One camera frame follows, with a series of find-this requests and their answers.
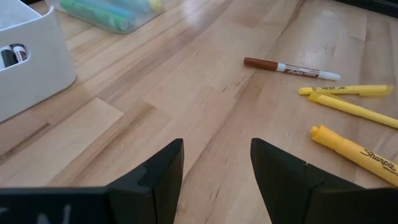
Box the teal highlighter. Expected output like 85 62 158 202
114 0 153 12

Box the white plastic bin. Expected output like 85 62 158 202
0 0 77 123

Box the slim yellow highlighter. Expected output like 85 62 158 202
298 84 394 98
308 92 398 130

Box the green highlighter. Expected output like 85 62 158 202
59 0 130 32

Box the dark red Expo marker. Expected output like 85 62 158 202
11 44 29 63

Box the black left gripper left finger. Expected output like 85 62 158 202
107 138 185 224

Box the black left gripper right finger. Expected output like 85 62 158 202
250 138 366 224

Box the blue highlighter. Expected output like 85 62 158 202
77 0 137 22

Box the clear plastic bin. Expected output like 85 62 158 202
45 0 171 34

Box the thick yellow Sharpie highlighter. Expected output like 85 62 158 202
310 124 398 187

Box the black whiteboard marker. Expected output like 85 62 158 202
1 46 17 68

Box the brown Expo marker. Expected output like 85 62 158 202
243 57 341 82

